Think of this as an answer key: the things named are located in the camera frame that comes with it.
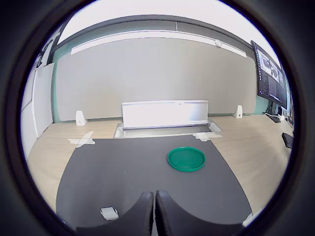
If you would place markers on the small white plastic terminal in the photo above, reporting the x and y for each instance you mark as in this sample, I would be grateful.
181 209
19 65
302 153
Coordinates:
109 213

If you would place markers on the round green lid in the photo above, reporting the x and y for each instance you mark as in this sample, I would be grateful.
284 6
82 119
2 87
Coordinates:
186 159

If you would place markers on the dark grey mat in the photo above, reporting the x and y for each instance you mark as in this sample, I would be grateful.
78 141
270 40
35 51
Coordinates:
123 172

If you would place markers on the white tape cross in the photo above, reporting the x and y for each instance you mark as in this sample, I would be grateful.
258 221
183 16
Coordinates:
83 141

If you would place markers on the black keyboard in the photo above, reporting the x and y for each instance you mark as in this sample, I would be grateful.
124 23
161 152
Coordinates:
288 140

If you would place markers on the grey desk partition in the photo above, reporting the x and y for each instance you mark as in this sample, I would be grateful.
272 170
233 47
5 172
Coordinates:
152 78

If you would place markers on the white side partition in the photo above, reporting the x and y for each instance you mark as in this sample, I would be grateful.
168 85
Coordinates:
43 98

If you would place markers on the black computer monitor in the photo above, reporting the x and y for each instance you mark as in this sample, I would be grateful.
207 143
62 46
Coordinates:
270 73

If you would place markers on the long white ceiling light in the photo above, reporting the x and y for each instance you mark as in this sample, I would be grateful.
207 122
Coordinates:
147 39

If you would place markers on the round white smoke detector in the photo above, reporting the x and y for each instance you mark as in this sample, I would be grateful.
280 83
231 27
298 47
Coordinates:
218 43

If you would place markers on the white partition foot bracket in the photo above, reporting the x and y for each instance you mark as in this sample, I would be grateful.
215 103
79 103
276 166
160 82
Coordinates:
80 119
238 112

